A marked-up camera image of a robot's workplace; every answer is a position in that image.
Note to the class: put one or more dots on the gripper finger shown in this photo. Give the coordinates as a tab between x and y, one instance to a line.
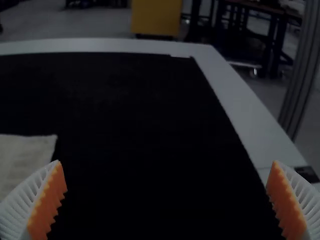
292	207
37	205

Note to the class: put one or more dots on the pale towel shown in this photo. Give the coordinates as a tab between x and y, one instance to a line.
20	155

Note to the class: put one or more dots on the small black plate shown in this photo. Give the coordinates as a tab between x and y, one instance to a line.
306	173

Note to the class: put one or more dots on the black mat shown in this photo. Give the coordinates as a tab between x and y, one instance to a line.
137	125

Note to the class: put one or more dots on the yellow cabinet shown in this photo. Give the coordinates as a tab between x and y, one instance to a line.
155	17

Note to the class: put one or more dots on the grey metal post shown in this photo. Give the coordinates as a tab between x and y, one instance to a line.
305	75

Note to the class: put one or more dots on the blue metal workbench frame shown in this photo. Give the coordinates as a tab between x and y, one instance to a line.
273	37

